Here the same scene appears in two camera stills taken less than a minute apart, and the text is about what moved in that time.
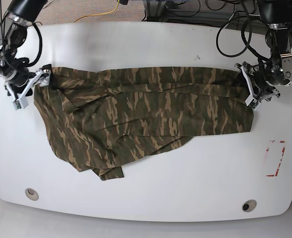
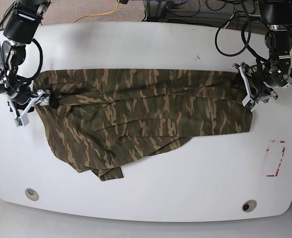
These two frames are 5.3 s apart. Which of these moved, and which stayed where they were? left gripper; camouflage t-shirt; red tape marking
Moved: left gripper
Stayed: red tape marking; camouflage t-shirt
